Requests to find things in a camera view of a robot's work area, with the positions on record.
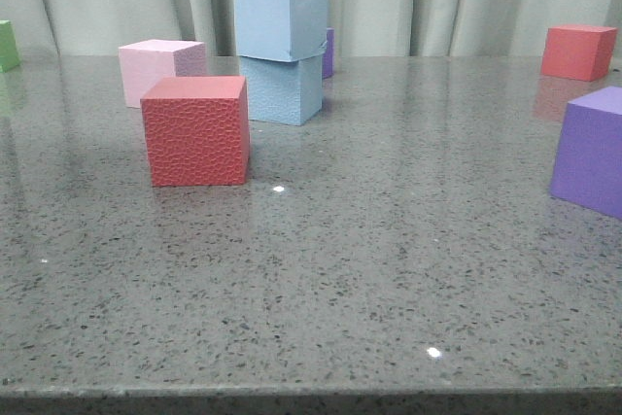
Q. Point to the light blue textured block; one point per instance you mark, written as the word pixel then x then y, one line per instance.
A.
pixel 283 92

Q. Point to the light blue smooth block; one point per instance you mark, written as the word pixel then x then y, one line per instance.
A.
pixel 280 30

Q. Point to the purple back block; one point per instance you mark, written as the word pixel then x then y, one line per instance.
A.
pixel 328 57

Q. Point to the purple block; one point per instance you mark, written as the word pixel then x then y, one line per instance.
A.
pixel 328 57
pixel 587 169

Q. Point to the red textured front block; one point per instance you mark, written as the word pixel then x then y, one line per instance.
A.
pixel 197 131

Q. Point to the pink foam block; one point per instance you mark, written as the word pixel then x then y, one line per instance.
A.
pixel 144 63

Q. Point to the purple front right block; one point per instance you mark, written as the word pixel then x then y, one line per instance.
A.
pixel 587 169

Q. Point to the red back right block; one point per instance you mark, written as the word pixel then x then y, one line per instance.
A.
pixel 578 52

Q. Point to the green foam block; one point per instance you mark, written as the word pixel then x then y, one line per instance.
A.
pixel 9 57

